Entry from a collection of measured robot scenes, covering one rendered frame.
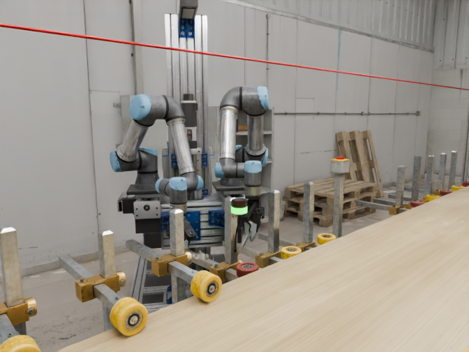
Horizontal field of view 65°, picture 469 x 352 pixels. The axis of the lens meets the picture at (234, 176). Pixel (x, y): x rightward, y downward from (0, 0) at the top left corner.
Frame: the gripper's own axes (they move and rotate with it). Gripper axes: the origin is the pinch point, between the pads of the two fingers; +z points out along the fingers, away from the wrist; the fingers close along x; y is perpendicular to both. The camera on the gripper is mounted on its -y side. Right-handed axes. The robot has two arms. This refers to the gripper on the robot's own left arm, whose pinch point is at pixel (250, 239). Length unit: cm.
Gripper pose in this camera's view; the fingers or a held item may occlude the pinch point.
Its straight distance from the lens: 171.0
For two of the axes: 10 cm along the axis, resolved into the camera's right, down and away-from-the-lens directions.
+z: 0.0, 9.9, 1.6
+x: -8.9, -0.7, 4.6
